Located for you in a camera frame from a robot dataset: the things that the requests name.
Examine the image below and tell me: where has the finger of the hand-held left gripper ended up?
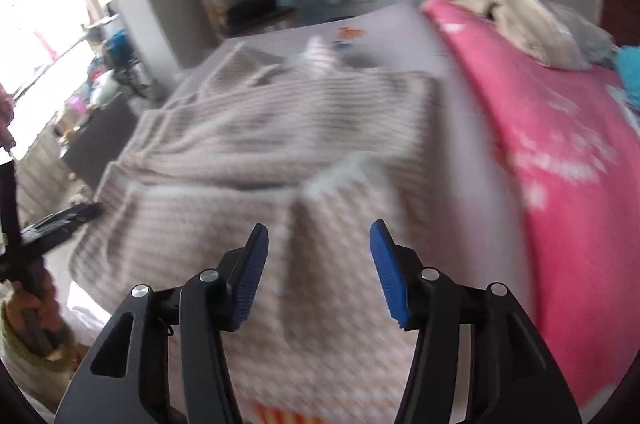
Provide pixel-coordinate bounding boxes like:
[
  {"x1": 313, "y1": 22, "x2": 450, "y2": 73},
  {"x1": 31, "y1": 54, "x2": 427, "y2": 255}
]
[
  {"x1": 22, "y1": 202, "x2": 104, "y2": 237},
  {"x1": 20, "y1": 224, "x2": 88, "y2": 257}
]

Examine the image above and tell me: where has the person's left hand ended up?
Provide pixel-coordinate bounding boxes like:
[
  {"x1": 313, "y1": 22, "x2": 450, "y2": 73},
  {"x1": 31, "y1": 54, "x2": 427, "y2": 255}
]
[{"x1": 9, "y1": 269, "x2": 69, "y2": 347}]

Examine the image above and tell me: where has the beige checked fleece coat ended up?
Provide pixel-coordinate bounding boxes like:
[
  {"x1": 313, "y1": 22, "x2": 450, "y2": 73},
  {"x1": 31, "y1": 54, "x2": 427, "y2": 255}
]
[{"x1": 67, "y1": 34, "x2": 451, "y2": 424}]

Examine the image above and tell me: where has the grey blue cloth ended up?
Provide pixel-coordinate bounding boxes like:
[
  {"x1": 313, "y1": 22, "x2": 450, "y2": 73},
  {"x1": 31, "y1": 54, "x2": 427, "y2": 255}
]
[{"x1": 545, "y1": 1, "x2": 619, "y2": 65}]

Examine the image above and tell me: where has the orange striped bow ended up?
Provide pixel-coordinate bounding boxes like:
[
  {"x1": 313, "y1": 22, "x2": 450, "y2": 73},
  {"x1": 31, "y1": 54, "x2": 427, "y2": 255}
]
[{"x1": 252, "y1": 401, "x2": 323, "y2": 424}]

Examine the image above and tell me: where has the beige cloth pile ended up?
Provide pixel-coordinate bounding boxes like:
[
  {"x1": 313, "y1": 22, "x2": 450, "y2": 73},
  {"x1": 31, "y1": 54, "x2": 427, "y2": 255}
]
[{"x1": 452, "y1": 0, "x2": 591, "y2": 69}]

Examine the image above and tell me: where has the pink printed blanket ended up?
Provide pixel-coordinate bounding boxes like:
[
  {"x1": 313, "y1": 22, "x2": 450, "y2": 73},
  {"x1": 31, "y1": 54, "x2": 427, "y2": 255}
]
[{"x1": 420, "y1": 0, "x2": 640, "y2": 415}]

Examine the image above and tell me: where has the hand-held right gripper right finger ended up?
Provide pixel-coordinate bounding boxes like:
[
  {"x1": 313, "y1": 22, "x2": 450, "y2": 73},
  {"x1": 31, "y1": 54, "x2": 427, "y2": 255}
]
[{"x1": 370, "y1": 220, "x2": 583, "y2": 424}]

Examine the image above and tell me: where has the black bag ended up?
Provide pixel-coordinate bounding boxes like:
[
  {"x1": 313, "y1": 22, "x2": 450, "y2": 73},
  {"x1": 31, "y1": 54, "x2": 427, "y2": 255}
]
[{"x1": 227, "y1": 0, "x2": 278, "y2": 18}]

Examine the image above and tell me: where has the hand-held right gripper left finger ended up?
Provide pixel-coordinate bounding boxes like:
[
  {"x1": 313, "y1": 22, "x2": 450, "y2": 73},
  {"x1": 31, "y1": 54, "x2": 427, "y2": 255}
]
[{"x1": 54, "y1": 224, "x2": 270, "y2": 424}]

